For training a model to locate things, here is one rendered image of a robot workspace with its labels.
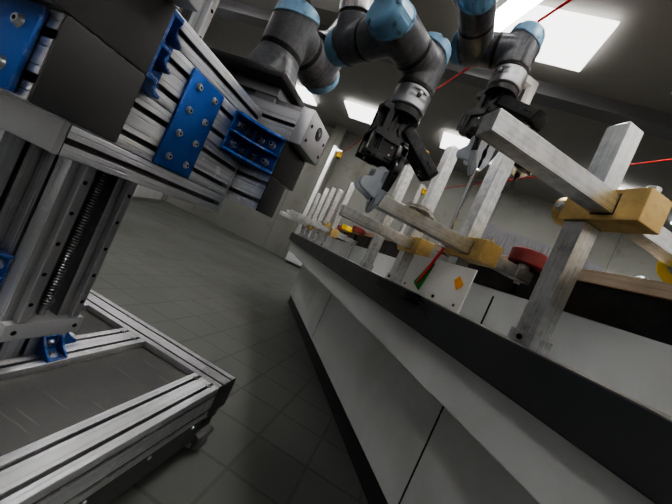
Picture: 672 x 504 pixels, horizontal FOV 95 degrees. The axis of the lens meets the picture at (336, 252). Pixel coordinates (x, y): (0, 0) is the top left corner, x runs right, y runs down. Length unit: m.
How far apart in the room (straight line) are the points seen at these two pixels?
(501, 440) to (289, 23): 0.99
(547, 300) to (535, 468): 0.24
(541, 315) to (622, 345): 0.22
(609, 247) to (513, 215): 1.92
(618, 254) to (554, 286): 7.96
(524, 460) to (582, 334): 0.32
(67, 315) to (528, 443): 0.87
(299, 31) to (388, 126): 0.41
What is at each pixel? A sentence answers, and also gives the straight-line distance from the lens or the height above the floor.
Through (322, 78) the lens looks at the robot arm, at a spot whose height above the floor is 1.17.
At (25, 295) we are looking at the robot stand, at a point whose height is 0.42.
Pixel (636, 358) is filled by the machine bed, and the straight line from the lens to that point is 0.77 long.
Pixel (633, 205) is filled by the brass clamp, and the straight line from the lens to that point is 0.60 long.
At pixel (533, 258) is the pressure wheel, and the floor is 0.89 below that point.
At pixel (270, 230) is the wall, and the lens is 8.24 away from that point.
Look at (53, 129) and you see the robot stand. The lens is 0.56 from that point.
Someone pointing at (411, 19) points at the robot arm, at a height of 1.12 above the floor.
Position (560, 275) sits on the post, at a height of 0.83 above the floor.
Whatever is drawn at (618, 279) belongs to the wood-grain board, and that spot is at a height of 0.89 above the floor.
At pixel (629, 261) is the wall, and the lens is 8.64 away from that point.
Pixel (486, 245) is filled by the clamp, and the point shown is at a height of 0.86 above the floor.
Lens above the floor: 0.72
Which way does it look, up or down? level
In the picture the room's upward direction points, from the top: 24 degrees clockwise
